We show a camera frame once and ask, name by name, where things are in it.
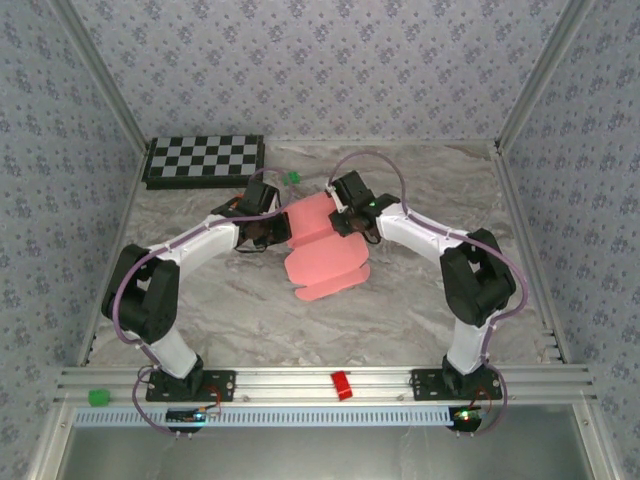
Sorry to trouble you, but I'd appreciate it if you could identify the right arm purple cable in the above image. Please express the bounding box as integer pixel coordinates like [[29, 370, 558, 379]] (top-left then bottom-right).
[[329, 151, 531, 439]]

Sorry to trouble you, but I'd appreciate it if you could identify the grey metal panel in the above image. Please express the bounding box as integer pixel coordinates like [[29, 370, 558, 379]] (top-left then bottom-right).
[[59, 424, 594, 480]]

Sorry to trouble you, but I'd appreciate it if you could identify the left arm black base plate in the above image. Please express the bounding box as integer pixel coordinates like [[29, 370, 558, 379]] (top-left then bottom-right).
[[145, 369, 237, 403]]

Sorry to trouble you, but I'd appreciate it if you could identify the black and grey chessboard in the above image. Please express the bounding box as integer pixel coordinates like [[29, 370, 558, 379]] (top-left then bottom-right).
[[141, 134, 265, 191]]

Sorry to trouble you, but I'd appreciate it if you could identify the aluminium frame post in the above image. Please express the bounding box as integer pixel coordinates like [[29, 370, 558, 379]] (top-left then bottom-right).
[[494, 0, 599, 154], [48, 0, 154, 154]]

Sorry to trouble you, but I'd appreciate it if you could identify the aluminium frame leg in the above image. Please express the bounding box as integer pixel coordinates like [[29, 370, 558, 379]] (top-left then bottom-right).
[[27, 404, 76, 480], [572, 403, 626, 480]]

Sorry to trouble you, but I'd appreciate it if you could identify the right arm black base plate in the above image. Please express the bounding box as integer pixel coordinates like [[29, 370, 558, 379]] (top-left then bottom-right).
[[410, 368, 503, 401]]

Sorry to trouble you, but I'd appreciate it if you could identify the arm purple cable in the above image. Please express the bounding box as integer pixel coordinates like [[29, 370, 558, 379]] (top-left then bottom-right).
[[113, 167, 294, 439], [329, 151, 531, 439]]

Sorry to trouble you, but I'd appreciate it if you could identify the aluminium table side rail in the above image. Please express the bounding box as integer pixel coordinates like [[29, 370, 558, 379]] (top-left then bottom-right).
[[492, 144, 572, 365], [77, 144, 151, 369]]

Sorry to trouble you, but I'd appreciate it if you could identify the aluminium mounting rail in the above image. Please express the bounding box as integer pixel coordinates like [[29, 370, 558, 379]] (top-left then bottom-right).
[[53, 365, 599, 405]]

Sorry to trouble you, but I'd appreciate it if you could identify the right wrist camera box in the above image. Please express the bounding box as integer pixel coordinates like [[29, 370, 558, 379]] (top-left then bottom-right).
[[324, 185, 347, 215]]

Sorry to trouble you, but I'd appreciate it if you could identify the slotted cable duct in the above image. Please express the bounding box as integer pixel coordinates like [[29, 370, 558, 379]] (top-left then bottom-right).
[[73, 405, 454, 428]]

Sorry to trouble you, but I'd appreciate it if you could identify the pink paper box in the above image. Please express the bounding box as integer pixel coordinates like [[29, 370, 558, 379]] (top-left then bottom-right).
[[282, 192, 372, 303]]

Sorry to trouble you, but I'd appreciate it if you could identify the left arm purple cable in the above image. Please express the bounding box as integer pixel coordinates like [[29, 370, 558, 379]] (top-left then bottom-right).
[[113, 167, 294, 439]]

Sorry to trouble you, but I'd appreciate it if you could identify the red block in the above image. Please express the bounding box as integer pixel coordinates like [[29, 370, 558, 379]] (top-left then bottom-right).
[[330, 370, 354, 401]]

